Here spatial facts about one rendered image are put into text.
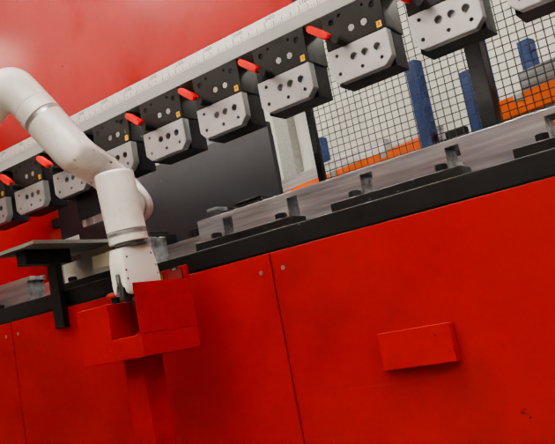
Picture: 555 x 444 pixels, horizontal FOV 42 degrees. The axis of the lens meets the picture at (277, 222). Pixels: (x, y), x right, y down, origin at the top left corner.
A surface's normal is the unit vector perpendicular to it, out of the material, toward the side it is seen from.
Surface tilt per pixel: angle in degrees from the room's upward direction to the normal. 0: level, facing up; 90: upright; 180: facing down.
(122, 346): 90
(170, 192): 90
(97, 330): 90
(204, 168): 90
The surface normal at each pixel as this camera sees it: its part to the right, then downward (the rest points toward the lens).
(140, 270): 0.76, -0.19
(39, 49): -0.59, -0.01
